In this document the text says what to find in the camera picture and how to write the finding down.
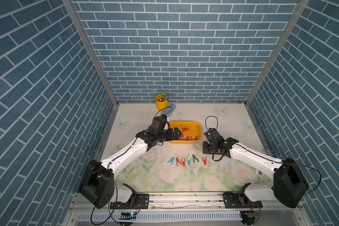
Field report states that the yellow storage box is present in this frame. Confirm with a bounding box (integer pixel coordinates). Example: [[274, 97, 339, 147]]
[[169, 121, 202, 144]]

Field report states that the teal clothespin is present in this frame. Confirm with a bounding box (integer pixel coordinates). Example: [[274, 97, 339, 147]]
[[192, 154, 199, 164], [167, 157, 175, 165]]

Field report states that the light blue clothespin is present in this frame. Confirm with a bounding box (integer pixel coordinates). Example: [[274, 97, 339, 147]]
[[186, 157, 192, 167]]

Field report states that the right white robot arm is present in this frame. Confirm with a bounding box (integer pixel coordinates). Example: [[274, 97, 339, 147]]
[[202, 128, 309, 208]]

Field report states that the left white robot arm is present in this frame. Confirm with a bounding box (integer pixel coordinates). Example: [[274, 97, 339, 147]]
[[79, 115, 181, 209]]

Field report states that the grey glasses case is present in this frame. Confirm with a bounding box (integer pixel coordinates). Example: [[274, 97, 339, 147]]
[[163, 104, 176, 117]]

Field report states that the yellow pen cup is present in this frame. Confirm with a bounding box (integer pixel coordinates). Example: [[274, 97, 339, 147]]
[[155, 93, 168, 112]]

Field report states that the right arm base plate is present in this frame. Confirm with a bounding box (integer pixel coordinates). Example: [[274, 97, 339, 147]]
[[222, 192, 263, 209]]

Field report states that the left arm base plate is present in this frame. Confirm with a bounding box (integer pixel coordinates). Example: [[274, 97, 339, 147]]
[[110, 193, 150, 210]]

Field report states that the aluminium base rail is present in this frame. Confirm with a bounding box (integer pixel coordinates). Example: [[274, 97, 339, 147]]
[[63, 192, 311, 226]]

